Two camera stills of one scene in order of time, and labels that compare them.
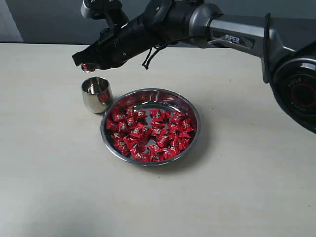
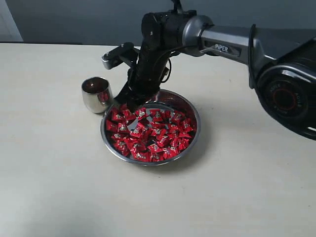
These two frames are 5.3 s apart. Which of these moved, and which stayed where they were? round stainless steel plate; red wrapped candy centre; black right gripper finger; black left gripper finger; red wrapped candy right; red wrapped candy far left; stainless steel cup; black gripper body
Moved: black gripper body; black left gripper finger; black right gripper finger
Stayed: red wrapped candy far left; round stainless steel plate; red wrapped candy right; stainless steel cup; red wrapped candy centre
